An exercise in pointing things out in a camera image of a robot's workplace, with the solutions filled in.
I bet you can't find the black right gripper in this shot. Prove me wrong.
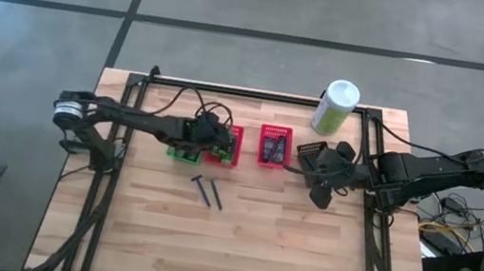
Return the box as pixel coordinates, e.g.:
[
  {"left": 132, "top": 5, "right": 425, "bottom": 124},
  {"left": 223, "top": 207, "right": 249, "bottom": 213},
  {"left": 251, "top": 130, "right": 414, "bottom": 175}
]
[{"left": 306, "top": 136, "right": 369, "bottom": 216}]

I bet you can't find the dark blue toiletry tube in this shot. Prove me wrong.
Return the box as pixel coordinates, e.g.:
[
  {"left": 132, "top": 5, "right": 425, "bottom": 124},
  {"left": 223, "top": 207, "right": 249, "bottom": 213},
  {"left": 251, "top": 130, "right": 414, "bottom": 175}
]
[
  {"left": 272, "top": 134, "right": 290, "bottom": 165},
  {"left": 260, "top": 134, "right": 277, "bottom": 163}
]

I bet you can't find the red plastic basket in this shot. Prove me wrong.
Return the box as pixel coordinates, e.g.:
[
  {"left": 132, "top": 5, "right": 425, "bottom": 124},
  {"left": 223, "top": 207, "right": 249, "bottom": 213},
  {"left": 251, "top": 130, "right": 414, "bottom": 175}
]
[
  {"left": 255, "top": 123, "right": 296, "bottom": 172},
  {"left": 203, "top": 120, "right": 245, "bottom": 170}
]

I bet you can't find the black plastic basket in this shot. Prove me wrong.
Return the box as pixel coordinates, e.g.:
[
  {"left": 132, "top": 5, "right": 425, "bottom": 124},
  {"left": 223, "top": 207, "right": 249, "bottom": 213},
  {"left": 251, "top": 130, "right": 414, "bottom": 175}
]
[{"left": 289, "top": 136, "right": 336, "bottom": 191}]

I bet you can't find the green plastic basket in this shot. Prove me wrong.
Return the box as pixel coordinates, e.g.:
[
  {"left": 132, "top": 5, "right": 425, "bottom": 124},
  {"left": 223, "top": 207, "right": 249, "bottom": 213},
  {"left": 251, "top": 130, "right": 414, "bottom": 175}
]
[{"left": 165, "top": 114, "right": 209, "bottom": 167}]

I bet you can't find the white green wipes canister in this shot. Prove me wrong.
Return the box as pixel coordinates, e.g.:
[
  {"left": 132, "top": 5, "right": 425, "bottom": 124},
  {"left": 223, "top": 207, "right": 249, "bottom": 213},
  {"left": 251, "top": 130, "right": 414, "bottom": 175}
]
[{"left": 308, "top": 75, "right": 363, "bottom": 142}]

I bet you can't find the black power adapter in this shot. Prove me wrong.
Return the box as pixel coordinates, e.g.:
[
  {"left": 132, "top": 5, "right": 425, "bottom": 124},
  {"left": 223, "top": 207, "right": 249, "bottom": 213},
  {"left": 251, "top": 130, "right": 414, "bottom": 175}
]
[{"left": 441, "top": 197, "right": 465, "bottom": 213}]

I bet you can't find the black power brick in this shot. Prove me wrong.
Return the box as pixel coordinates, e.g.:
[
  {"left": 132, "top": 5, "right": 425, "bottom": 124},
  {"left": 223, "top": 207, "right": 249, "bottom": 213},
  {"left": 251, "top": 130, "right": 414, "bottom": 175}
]
[{"left": 418, "top": 229, "right": 466, "bottom": 259}]

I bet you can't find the black flat bar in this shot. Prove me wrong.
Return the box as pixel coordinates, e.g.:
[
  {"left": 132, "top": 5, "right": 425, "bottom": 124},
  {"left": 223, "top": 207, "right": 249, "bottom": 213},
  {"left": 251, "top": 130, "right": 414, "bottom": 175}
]
[{"left": 421, "top": 242, "right": 484, "bottom": 271}]

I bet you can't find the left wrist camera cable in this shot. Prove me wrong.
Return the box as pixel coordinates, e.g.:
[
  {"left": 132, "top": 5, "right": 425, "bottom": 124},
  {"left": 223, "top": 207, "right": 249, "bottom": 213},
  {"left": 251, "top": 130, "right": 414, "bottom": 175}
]
[{"left": 147, "top": 81, "right": 239, "bottom": 130}]

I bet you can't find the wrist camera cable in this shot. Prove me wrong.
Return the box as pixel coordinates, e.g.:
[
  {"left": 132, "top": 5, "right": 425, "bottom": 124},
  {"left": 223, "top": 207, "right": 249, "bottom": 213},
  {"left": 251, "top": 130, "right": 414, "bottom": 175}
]
[
  {"left": 147, "top": 81, "right": 239, "bottom": 130},
  {"left": 364, "top": 114, "right": 484, "bottom": 165}
]

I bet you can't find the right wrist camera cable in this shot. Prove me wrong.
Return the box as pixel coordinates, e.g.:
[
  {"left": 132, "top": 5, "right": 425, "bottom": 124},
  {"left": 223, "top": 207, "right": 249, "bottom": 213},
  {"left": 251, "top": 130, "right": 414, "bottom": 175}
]
[{"left": 364, "top": 114, "right": 484, "bottom": 165}]

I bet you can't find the yellow cable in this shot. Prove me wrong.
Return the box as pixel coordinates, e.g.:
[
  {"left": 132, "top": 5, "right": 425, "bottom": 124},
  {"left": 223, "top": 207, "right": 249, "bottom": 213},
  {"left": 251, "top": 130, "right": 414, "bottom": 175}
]
[{"left": 416, "top": 218, "right": 480, "bottom": 254}]

